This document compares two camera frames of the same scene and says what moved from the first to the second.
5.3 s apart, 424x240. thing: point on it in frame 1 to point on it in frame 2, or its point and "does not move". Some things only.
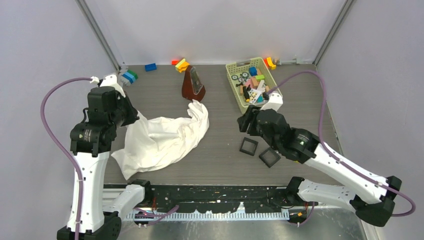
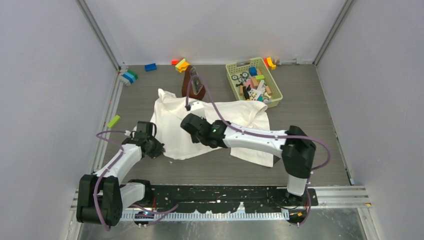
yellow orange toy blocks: x=182 y=65 does not move
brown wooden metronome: x=193 y=87 does not move
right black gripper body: x=272 y=142 to x=196 y=140
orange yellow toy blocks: x=269 y=63 does not move
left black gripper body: x=125 y=114 to x=155 y=147
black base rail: x=218 y=198 does not move
